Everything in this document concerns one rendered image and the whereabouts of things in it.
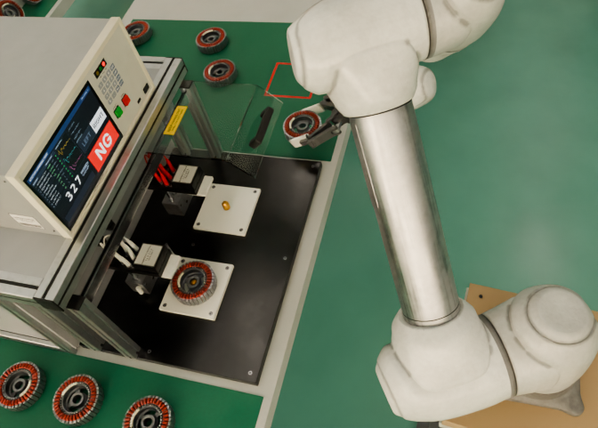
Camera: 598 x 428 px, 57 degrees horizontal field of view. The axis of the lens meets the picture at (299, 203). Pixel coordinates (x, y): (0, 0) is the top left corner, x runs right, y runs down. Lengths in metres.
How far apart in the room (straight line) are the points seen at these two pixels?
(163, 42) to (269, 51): 0.43
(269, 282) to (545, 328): 0.67
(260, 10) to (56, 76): 1.13
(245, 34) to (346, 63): 1.33
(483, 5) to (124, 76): 0.80
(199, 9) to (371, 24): 1.56
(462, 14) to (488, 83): 2.07
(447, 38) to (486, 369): 0.55
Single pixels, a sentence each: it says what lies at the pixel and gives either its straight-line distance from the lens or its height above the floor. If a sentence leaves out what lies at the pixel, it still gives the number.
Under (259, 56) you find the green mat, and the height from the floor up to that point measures 0.75.
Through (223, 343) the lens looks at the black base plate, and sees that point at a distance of 1.36.
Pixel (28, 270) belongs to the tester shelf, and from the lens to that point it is 1.23.
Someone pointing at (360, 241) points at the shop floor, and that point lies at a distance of 2.32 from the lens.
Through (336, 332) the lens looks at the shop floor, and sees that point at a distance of 2.15.
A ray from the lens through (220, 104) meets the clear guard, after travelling 1.39.
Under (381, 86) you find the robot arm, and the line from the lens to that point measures 0.81.
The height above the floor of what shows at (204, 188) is 0.88.
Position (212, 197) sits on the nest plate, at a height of 0.78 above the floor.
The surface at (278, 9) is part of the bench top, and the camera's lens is 2.18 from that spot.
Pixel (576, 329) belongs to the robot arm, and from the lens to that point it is 1.03.
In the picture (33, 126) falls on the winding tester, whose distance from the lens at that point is 1.15.
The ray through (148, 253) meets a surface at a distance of 1.36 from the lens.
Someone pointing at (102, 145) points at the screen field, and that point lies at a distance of 1.26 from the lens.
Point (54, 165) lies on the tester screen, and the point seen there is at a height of 1.26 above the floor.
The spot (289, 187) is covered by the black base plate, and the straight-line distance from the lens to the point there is 1.55.
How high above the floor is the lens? 1.98
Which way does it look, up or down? 54 degrees down
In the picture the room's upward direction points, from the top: 17 degrees counter-clockwise
